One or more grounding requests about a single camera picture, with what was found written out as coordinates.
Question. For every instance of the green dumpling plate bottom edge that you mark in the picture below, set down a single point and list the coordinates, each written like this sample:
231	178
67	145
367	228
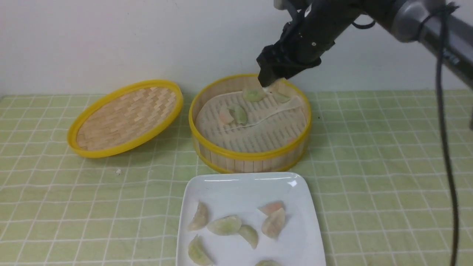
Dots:
267	262

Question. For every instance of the pink dumpling on plate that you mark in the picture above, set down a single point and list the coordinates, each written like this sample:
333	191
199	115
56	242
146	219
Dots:
271	207

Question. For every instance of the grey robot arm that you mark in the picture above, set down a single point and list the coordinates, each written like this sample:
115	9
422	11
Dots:
429	22

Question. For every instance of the white square plate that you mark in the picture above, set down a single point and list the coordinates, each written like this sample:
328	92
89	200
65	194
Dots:
299	243

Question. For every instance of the white steamer liner paper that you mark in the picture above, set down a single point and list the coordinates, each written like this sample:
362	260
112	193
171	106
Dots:
270	125

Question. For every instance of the green dumpling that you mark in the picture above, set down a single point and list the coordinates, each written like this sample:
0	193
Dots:
250	235
253	94

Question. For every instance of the bamboo steamer basket yellow rim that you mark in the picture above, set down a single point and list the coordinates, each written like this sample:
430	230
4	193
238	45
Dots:
226	161

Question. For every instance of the woven bamboo steamer lid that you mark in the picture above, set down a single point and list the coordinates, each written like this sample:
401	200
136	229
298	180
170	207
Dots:
125	118

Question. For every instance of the pink dumpling in steamer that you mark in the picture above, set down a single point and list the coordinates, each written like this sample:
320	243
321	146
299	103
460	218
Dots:
225	116

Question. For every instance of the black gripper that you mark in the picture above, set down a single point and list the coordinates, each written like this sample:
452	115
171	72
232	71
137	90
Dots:
313	29

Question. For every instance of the pale dumpling left on plate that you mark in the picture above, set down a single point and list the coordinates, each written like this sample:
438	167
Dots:
200	219

